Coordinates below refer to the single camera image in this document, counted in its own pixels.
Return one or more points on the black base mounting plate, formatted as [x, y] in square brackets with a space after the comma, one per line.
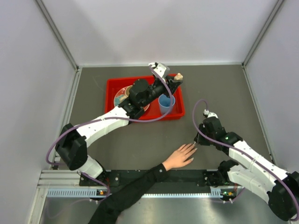
[117, 178]

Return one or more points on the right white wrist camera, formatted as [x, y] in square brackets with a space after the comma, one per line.
[208, 114]

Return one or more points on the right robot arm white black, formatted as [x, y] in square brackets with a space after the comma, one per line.
[276, 186]

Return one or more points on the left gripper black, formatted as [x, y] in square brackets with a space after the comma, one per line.
[172, 84]

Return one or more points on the floral ceramic plate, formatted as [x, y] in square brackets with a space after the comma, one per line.
[116, 100]

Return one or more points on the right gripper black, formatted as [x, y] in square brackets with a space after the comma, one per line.
[202, 142]

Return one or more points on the person's hand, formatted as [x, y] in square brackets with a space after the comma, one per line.
[180, 157]

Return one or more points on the beige ceramic mug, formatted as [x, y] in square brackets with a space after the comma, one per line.
[124, 93]

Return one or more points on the nail polish bottle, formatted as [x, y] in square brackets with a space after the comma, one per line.
[178, 77]

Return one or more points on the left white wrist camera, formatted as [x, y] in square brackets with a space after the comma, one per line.
[159, 69]

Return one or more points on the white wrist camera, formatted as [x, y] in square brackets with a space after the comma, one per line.
[208, 114]
[159, 69]

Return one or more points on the red plastic tray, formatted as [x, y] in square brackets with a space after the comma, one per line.
[115, 87]

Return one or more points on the blue plastic cup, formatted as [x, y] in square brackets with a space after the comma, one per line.
[165, 103]

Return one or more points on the grey slotted cable duct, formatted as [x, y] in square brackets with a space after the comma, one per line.
[102, 193]

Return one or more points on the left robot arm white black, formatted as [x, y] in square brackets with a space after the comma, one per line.
[72, 144]

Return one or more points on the black sleeved forearm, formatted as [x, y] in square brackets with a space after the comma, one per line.
[109, 210]

